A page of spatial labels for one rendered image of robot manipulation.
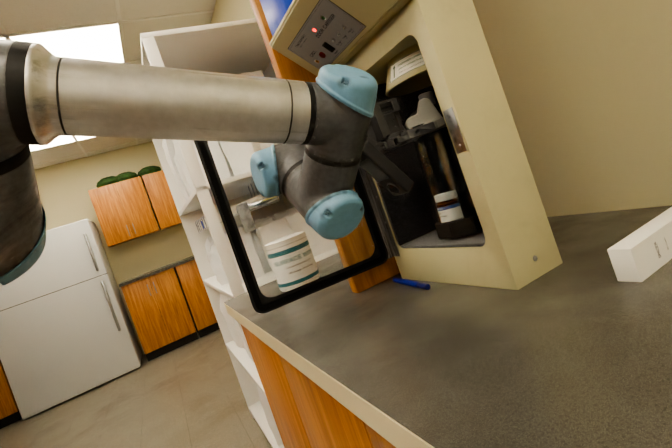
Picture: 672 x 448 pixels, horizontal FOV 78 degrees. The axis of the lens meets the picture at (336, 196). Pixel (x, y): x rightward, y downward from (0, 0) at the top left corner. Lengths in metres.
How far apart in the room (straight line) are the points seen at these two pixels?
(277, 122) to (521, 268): 0.44
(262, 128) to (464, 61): 0.36
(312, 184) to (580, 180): 0.72
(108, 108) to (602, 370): 0.52
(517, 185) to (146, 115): 0.54
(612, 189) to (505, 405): 0.70
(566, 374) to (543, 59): 0.76
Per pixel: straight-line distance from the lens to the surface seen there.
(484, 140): 0.68
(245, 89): 0.46
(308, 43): 0.85
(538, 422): 0.42
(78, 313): 5.44
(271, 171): 0.60
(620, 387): 0.45
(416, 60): 0.76
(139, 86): 0.45
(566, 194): 1.12
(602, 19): 1.01
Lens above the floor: 1.18
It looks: 1 degrees down
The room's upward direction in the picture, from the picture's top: 19 degrees counter-clockwise
